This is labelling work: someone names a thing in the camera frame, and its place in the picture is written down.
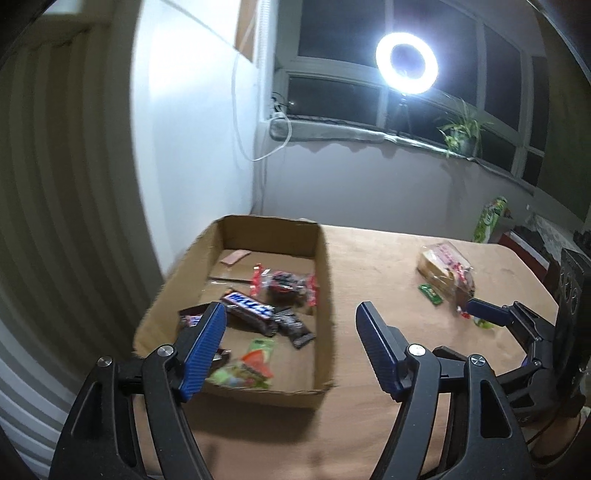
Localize black tripod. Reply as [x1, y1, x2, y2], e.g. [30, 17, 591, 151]
[394, 95, 413, 137]

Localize green carton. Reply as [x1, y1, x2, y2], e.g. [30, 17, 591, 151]
[473, 196, 509, 243]

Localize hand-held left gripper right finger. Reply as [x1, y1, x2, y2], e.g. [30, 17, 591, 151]
[355, 301, 532, 480]

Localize grey windowsill cover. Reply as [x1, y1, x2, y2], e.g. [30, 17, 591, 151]
[268, 114, 534, 186]

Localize brown chocolate bar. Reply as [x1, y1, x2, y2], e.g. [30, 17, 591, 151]
[221, 291, 279, 336]

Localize watermelon print candy packet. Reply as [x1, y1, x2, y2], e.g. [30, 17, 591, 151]
[240, 338, 279, 377]

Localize white cabinet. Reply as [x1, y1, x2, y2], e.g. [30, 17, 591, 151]
[130, 0, 265, 280]

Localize white cable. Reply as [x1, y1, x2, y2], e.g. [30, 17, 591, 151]
[232, 50, 293, 162]

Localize cardboard box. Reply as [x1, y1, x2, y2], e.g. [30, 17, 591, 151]
[131, 215, 337, 411]

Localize green clear candy packet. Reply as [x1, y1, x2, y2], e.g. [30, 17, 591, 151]
[205, 362, 271, 391]

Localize ring light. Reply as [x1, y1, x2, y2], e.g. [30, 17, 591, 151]
[375, 31, 439, 97]

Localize red box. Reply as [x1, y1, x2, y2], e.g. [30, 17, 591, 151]
[499, 228, 556, 278]

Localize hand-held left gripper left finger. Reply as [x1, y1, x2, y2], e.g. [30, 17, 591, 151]
[48, 301, 228, 480]

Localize black snack packet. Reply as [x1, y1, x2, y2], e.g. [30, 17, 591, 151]
[274, 308, 317, 350]

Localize sliced bread packet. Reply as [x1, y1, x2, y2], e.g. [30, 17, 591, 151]
[417, 241, 476, 301]

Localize white lace cloth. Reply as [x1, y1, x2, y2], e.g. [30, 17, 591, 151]
[524, 212, 591, 260]

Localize small green candy packet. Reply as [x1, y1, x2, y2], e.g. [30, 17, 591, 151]
[418, 284, 444, 306]

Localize potted spider plant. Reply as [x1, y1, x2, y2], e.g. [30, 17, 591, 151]
[435, 97, 496, 160]

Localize red clear snack packet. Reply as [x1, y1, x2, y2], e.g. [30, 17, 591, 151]
[250, 263, 320, 315]

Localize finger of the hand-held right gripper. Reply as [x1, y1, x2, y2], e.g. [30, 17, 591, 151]
[465, 298, 532, 342]
[507, 300, 560, 352]

